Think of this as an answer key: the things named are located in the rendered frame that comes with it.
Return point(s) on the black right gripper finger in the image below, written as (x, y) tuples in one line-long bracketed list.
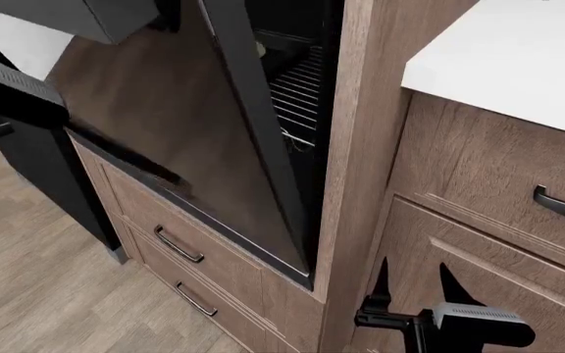
[(455, 288), (383, 283)]

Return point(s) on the white countertop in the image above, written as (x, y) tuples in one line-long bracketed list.
[(508, 55)]

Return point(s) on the brown wooden cabinet door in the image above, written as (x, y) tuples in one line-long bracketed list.
[(508, 272)]

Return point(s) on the tall brown wooden cabinet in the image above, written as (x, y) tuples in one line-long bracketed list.
[(361, 147)]

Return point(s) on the brown wooden drawer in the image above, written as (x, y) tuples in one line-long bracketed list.
[(236, 320), (483, 158), (223, 257)]

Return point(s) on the black appliance panel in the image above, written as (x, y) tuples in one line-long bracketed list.
[(42, 173)]

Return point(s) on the black built-in oven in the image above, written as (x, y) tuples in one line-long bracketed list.
[(287, 40)]

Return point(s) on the glossy black oven door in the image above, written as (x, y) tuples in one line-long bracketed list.
[(165, 110)]

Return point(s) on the grey gripper camera box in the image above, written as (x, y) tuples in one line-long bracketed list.
[(13, 79), (478, 318)]

